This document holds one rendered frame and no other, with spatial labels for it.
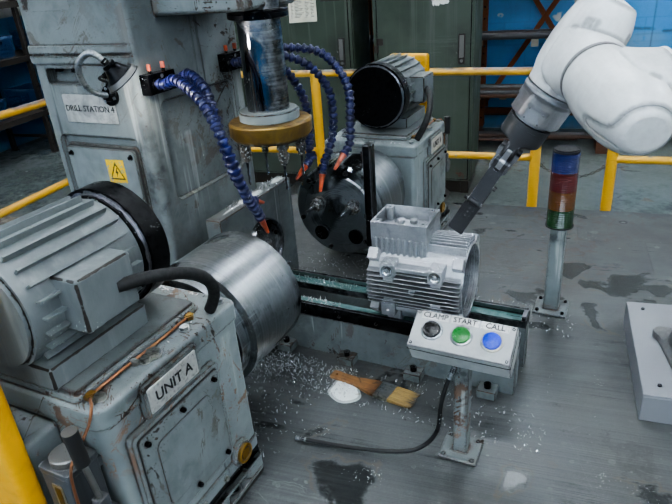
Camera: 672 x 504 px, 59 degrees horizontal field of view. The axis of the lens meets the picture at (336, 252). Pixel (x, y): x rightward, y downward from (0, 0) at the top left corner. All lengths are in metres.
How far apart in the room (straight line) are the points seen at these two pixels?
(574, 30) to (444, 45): 3.38
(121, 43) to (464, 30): 3.26
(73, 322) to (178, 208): 0.63
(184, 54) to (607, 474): 1.16
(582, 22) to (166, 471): 0.87
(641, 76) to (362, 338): 0.80
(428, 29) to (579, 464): 3.52
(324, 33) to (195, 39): 3.17
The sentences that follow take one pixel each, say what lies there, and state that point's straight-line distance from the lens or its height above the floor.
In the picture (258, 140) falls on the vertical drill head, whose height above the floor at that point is 1.31.
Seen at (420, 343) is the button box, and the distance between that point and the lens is 1.01.
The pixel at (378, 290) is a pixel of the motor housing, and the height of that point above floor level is 1.01.
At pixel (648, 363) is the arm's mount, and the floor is 0.86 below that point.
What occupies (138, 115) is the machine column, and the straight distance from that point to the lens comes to 1.31.
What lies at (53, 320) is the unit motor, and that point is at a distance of 0.80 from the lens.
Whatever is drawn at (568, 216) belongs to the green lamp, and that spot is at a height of 1.06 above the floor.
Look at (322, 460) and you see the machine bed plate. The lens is 1.18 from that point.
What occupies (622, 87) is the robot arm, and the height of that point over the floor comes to 1.46.
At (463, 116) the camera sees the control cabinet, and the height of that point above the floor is 0.58.
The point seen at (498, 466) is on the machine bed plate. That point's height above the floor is 0.80.
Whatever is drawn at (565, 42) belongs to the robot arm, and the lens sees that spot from 0.98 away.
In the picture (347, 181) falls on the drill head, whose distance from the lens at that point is 1.53.
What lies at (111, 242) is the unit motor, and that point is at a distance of 0.85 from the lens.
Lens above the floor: 1.63
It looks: 26 degrees down
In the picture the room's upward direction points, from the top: 4 degrees counter-clockwise
